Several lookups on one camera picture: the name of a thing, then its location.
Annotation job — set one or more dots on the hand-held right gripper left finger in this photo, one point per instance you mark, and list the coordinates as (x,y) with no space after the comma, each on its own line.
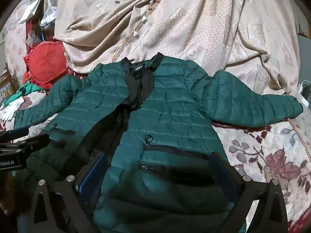
(93,172)

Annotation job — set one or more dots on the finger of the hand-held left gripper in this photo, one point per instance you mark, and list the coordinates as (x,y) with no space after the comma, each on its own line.
(36,142)
(19,132)

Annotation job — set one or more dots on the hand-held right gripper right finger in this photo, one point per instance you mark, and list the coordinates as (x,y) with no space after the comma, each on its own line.
(224,172)

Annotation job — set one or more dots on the green puffer jacket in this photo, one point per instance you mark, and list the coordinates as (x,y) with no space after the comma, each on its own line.
(165,116)

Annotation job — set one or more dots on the white glove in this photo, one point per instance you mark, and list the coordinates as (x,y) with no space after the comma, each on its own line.
(9,110)

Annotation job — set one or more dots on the floral red-bordered blanket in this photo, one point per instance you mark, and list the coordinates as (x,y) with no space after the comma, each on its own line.
(264,160)

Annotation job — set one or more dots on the green cloth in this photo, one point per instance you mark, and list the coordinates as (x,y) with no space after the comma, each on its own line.
(24,91)

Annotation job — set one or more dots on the red ruffled cushion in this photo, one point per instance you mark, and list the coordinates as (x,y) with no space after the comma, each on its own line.
(45,64)

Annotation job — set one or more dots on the white paper sheet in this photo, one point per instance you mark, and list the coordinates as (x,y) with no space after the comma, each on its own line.
(30,11)

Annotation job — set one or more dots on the clear plastic bag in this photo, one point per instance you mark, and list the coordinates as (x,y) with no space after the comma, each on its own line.
(48,12)

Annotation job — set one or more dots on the beige patterned curtain cloth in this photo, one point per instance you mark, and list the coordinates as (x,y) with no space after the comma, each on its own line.
(184,21)

